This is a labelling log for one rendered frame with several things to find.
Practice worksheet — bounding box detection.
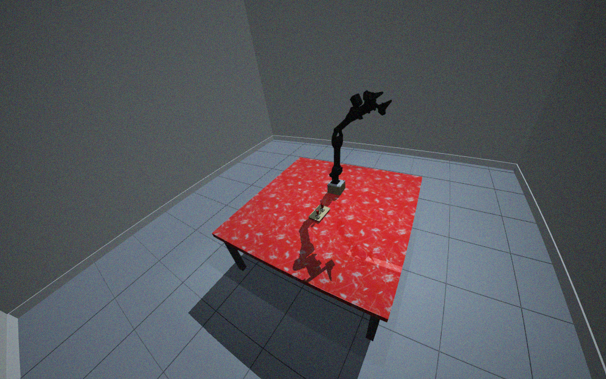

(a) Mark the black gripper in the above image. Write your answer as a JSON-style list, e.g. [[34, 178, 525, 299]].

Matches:
[[362, 90, 392, 116]]

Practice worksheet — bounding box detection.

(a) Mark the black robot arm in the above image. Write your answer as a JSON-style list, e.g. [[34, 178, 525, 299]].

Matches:
[[329, 94, 366, 184]]

